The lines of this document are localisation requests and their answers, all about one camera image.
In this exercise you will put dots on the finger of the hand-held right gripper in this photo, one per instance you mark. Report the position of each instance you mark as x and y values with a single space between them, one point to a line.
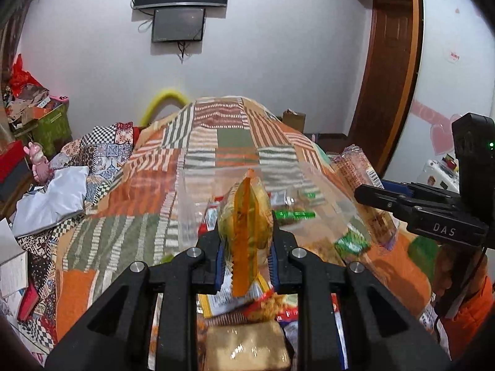
395 186
371 195

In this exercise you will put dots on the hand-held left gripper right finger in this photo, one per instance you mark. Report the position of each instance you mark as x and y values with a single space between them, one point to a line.
273 268

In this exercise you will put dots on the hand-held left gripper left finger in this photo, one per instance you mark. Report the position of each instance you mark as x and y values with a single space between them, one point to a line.
219 268

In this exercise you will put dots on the clear packet of brown biscuits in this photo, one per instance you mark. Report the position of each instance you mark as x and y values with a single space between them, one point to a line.
357 170

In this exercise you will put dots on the yellow snack packet orange seal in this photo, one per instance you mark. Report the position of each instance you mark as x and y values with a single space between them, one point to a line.
247 220

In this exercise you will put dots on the clear plastic container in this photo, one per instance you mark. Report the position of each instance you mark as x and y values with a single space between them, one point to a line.
193 208

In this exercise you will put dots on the person's right forearm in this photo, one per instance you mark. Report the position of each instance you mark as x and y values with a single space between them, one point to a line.
473 309

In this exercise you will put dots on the person's right hand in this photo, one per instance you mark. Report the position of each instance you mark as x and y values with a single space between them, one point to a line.
444 274

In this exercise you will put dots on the orange noodle snack packet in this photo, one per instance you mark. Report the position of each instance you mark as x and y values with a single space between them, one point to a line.
270 309

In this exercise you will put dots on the green snack packet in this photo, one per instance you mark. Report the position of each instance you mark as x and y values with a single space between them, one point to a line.
294 215
352 241

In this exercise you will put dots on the red white snack packet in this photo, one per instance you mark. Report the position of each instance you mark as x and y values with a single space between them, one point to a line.
210 216

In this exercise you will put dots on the beige block packet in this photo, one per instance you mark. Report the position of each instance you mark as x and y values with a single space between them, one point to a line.
247 347

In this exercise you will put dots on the cardboard box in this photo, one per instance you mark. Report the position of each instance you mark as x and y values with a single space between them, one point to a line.
294 119

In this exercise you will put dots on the striped patchwork blanket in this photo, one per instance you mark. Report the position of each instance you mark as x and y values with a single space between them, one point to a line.
232 139

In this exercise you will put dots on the patterned quilt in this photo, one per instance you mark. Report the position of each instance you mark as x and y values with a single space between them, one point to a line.
104 150

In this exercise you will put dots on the white cloth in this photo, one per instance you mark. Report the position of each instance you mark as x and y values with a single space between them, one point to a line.
58 197

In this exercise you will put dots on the yellow foam tube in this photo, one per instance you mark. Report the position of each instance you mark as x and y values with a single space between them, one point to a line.
164 96

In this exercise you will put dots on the white notebook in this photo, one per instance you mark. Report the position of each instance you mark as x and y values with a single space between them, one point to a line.
13 274

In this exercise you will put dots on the pink toy figure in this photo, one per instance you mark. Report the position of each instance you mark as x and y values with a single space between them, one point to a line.
38 162

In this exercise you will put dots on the green storage box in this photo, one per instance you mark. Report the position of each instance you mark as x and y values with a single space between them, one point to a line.
54 127

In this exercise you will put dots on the red box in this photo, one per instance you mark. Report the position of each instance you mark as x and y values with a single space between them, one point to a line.
11 162

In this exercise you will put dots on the pile of papers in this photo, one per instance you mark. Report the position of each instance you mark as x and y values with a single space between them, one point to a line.
31 102

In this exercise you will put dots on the red plastic bag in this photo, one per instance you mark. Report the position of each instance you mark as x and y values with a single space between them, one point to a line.
23 75

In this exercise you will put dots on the striped curtain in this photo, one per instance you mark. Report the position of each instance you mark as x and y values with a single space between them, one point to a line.
15 27

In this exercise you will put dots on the wooden door frame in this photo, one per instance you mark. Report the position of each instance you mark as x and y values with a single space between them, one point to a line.
390 65

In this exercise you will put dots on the small wall monitor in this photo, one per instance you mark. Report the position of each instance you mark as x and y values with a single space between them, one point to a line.
178 25

